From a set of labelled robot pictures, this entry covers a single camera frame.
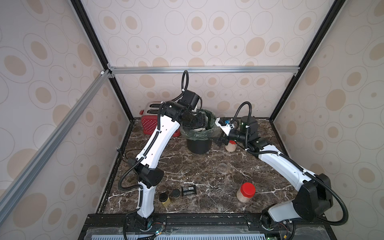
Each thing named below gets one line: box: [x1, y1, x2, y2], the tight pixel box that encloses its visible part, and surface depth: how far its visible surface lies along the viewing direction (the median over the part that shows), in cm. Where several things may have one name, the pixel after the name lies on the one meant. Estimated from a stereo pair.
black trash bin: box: [186, 139, 212, 154], surface depth 101 cm
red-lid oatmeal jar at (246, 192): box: [236, 182, 256, 203], surface depth 75 cm
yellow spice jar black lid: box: [159, 192, 171, 207], surface depth 74 cm
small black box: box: [181, 185, 197, 196], surface depth 85 cm
